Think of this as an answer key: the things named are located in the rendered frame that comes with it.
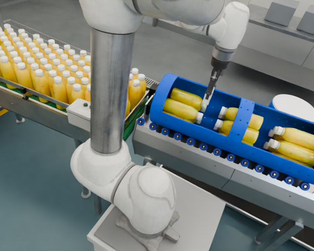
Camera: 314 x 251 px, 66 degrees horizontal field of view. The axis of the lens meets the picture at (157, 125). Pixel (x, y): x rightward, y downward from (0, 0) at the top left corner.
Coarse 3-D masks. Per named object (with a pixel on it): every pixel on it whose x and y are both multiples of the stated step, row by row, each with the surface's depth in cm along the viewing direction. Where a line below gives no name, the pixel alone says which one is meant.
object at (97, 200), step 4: (88, 132) 127; (88, 136) 129; (96, 196) 172; (96, 200) 176; (100, 200) 181; (96, 204) 180; (100, 204) 184; (96, 208) 185; (100, 208) 188; (96, 212) 190; (100, 212) 192
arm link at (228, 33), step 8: (232, 8) 85; (240, 8) 85; (248, 8) 87; (224, 16) 88; (232, 16) 86; (240, 16) 85; (248, 16) 88; (216, 24) 90; (224, 24) 88; (232, 24) 87; (240, 24) 87; (208, 32) 93; (216, 32) 91; (224, 32) 90; (232, 32) 89; (240, 32) 89; (216, 40) 94; (224, 40) 92; (232, 40) 91; (240, 40) 92; (224, 48) 94; (232, 48) 94
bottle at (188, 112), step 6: (168, 102) 124; (174, 102) 124; (180, 102) 126; (168, 108) 124; (174, 108) 123; (180, 108) 122; (186, 108) 122; (192, 108) 123; (174, 114) 126; (180, 114) 123; (186, 114) 122; (192, 114) 122; (198, 114) 123
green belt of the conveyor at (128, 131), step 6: (0, 84) 153; (12, 90) 150; (18, 90) 151; (30, 96) 149; (36, 96) 149; (48, 102) 147; (144, 102) 159; (144, 108) 155; (138, 114) 150; (132, 120) 146; (126, 126) 141; (132, 126) 143; (126, 132) 138; (126, 138) 138
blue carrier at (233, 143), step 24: (168, 96) 146; (216, 96) 134; (168, 120) 122; (216, 120) 140; (240, 120) 112; (264, 120) 132; (288, 120) 125; (216, 144) 121; (240, 144) 113; (288, 168) 111; (312, 168) 107
